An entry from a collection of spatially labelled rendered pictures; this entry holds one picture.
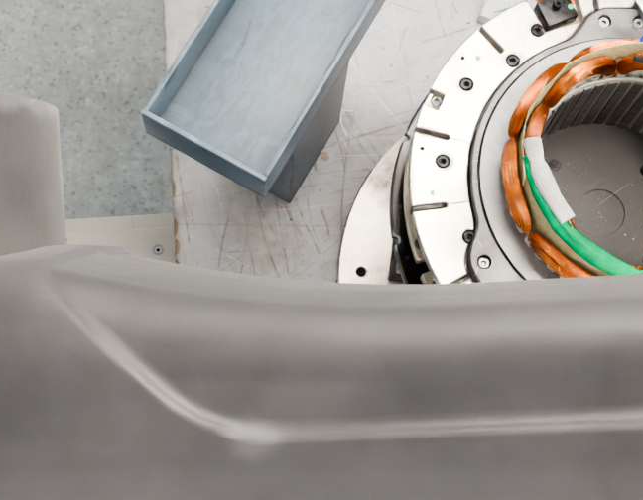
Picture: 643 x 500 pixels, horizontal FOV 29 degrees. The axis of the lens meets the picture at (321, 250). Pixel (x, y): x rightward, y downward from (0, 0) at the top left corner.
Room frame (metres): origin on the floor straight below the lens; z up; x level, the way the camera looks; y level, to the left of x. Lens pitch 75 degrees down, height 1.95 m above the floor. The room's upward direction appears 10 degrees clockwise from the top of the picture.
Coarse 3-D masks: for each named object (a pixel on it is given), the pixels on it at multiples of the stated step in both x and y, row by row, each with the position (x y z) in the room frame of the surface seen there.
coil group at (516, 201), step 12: (504, 144) 0.33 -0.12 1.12; (516, 144) 0.33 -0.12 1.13; (504, 156) 0.32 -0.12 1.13; (516, 156) 0.32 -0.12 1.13; (504, 168) 0.31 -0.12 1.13; (516, 168) 0.31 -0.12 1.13; (504, 180) 0.30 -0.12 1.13; (516, 180) 0.30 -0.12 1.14; (516, 192) 0.29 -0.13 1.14; (516, 204) 0.28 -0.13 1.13; (516, 216) 0.27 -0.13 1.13; (528, 216) 0.27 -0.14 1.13; (528, 228) 0.27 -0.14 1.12
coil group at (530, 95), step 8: (560, 64) 0.39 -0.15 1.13; (544, 72) 0.38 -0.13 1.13; (552, 72) 0.38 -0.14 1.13; (536, 80) 0.38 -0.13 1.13; (544, 80) 0.37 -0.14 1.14; (528, 88) 0.37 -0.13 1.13; (536, 88) 0.37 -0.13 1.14; (528, 96) 0.36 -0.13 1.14; (536, 96) 0.36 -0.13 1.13; (520, 104) 0.36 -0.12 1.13; (528, 104) 0.35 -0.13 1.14; (520, 112) 0.35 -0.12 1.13; (512, 120) 0.34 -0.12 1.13; (520, 120) 0.34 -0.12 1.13; (512, 128) 0.34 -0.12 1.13; (520, 128) 0.34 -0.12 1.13; (512, 136) 0.34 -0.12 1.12
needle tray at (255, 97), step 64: (256, 0) 0.45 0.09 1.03; (320, 0) 0.46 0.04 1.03; (384, 0) 0.47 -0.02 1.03; (192, 64) 0.39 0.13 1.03; (256, 64) 0.40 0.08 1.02; (320, 64) 0.41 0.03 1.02; (192, 128) 0.33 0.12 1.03; (256, 128) 0.34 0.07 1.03; (320, 128) 0.41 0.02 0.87; (256, 192) 0.29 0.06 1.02
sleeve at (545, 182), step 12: (528, 144) 0.32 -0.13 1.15; (540, 144) 0.32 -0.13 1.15; (528, 156) 0.31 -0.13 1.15; (540, 156) 0.31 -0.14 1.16; (540, 168) 0.30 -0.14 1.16; (540, 180) 0.29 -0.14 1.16; (552, 180) 0.29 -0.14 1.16; (540, 192) 0.28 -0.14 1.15; (552, 192) 0.28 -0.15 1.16; (552, 204) 0.28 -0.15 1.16; (564, 204) 0.28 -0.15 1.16; (564, 216) 0.27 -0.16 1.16
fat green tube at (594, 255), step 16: (528, 160) 0.31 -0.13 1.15; (528, 176) 0.30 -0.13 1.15; (544, 208) 0.27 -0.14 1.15; (560, 224) 0.26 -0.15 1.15; (576, 240) 0.26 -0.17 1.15; (592, 256) 0.25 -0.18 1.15; (608, 256) 0.25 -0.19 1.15; (608, 272) 0.24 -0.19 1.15; (624, 272) 0.24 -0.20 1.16; (640, 272) 0.24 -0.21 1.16
